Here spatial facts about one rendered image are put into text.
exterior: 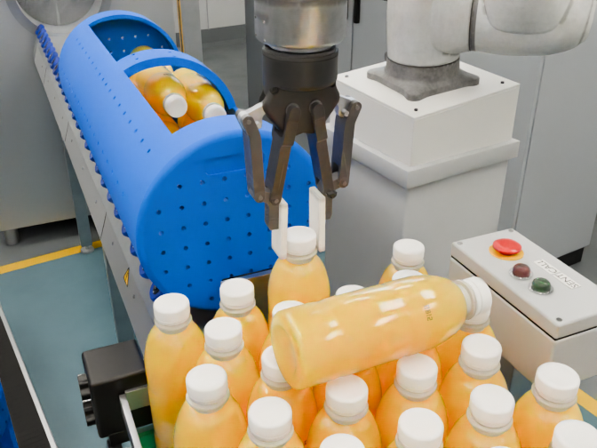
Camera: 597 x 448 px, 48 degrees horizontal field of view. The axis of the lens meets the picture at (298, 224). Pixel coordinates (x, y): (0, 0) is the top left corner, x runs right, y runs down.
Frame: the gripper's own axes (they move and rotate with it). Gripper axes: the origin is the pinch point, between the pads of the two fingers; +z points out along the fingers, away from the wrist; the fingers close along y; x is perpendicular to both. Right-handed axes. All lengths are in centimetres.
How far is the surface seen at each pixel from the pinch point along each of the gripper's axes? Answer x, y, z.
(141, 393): -3.3, 19.2, 21.4
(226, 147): -18.5, 2.6, -2.6
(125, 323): -114, 10, 91
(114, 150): -38.0, 14.8, 3.8
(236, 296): 2.0, 8.2, 6.5
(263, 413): 20.0, 11.5, 6.3
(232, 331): 7.8, 10.5, 6.4
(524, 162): -115, -137, 61
